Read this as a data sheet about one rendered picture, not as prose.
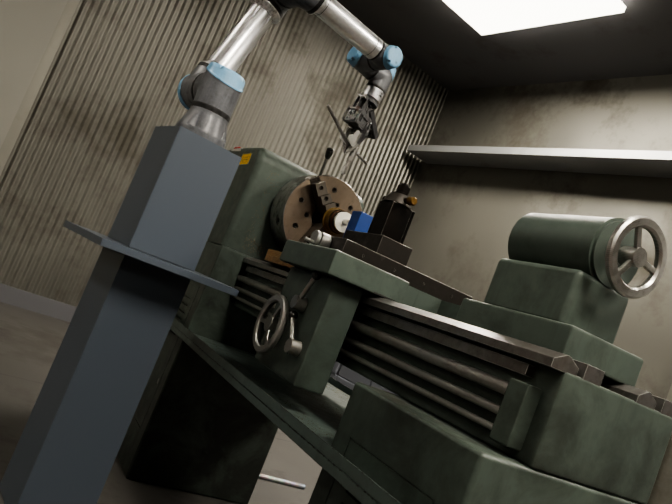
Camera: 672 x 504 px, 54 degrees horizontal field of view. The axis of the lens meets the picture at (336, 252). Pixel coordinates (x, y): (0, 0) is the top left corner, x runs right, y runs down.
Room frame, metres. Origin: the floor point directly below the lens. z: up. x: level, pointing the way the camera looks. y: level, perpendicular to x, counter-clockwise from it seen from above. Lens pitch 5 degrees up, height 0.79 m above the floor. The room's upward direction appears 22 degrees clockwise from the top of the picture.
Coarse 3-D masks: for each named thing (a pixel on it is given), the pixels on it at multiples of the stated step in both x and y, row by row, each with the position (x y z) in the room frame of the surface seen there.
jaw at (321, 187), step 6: (312, 180) 2.25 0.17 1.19; (318, 180) 2.26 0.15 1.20; (312, 186) 2.24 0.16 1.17; (318, 186) 2.22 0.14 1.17; (324, 186) 2.23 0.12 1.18; (312, 192) 2.26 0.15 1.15; (318, 192) 2.22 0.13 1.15; (324, 192) 2.23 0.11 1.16; (318, 198) 2.23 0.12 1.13; (324, 198) 2.21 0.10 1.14; (330, 198) 2.22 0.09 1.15; (318, 204) 2.24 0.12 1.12; (324, 204) 2.22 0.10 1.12; (330, 204) 2.20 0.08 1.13; (318, 210) 2.26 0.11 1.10; (324, 210) 2.22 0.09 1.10
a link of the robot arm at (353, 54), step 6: (354, 48) 2.22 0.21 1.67; (348, 54) 2.24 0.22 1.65; (354, 54) 2.20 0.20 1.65; (360, 54) 2.20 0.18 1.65; (348, 60) 2.23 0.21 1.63; (354, 60) 2.21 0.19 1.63; (360, 60) 2.21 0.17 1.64; (366, 60) 2.18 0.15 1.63; (354, 66) 2.24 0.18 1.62; (360, 66) 2.22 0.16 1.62; (366, 66) 2.20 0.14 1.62; (360, 72) 2.26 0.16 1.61; (366, 72) 2.25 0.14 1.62; (372, 72) 2.25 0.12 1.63; (366, 78) 2.29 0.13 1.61
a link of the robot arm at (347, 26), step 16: (288, 0) 1.94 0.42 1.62; (304, 0) 1.92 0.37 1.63; (320, 0) 1.93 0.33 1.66; (336, 0) 1.98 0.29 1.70; (320, 16) 1.98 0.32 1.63; (336, 16) 1.98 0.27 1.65; (352, 16) 2.01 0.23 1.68; (352, 32) 2.03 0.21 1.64; (368, 32) 2.05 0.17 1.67; (368, 48) 2.08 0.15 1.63; (384, 48) 2.10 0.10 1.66; (368, 64) 2.18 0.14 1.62; (384, 64) 2.12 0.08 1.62
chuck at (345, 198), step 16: (304, 176) 2.32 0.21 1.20; (320, 176) 2.26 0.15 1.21; (288, 192) 2.25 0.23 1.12; (304, 192) 2.24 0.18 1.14; (336, 192) 2.29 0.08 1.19; (352, 192) 2.32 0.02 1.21; (288, 208) 2.23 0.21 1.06; (304, 208) 2.25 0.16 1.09; (352, 208) 2.33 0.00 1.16; (288, 224) 2.24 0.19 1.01; (304, 224) 2.26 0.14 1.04
